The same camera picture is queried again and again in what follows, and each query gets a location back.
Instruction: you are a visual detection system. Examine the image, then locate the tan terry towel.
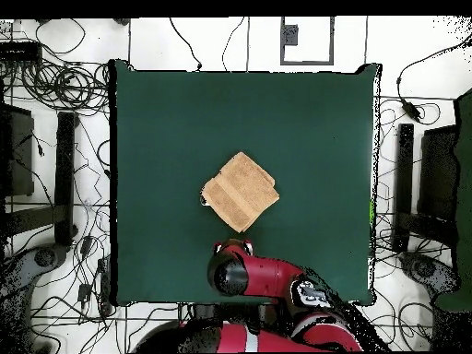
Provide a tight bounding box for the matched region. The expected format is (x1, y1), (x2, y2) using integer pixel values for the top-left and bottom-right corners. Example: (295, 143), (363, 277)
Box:
(200, 150), (280, 234)

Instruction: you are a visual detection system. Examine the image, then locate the black flat device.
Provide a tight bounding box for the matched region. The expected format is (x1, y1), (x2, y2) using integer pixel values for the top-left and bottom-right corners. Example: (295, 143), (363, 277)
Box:
(0, 41), (43, 64)

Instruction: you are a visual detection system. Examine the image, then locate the dark green table cloth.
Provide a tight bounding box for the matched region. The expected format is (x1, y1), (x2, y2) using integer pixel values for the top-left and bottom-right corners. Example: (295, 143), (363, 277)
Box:
(109, 58), (383, 307)

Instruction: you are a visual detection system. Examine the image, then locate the black stand bar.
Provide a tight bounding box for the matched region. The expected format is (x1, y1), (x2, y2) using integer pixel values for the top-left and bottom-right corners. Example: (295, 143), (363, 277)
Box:
(391, 123), (415, 254)
(53, 111), (79, 247)

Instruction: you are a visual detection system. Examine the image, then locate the grey black tripod base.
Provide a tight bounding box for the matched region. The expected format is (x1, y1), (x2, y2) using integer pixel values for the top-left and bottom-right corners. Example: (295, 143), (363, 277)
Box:
(0, 242), (69, 296)
(399, 252), (462, 296)

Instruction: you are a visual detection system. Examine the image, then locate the grey floor socket box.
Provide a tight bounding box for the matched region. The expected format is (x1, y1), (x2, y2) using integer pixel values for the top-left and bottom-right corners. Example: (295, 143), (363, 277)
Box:
(280, 24), (299, 47)

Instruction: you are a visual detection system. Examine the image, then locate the black equipment box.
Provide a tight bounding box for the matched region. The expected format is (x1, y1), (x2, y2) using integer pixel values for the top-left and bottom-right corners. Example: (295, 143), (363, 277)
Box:
(418, 124), (460, 222)
(0, 102), (35, 198)

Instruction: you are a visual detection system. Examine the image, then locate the dark green hanging cloth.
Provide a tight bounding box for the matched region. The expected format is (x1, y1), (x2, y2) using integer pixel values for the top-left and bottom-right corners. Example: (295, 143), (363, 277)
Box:
(434, 88), (472, 313)

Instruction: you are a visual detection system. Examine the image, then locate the thin black cable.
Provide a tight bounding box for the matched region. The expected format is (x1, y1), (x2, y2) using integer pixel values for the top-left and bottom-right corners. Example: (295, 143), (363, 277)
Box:
(169, 17), (203, 72)
(221, 16), (246, 72)

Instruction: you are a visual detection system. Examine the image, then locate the black cable with adapter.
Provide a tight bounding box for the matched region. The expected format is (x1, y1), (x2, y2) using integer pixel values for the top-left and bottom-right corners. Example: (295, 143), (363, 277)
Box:
(395, 38), (472, 124)

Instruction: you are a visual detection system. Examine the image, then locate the grey floor hatch frame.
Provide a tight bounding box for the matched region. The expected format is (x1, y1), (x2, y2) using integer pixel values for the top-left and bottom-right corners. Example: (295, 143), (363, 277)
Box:
(279, 16), (335, 66)

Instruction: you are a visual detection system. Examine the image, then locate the coiled black cable bundle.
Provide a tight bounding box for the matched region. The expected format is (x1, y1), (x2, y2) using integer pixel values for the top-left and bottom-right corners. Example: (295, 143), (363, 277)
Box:
(21, 60), (112, 112)

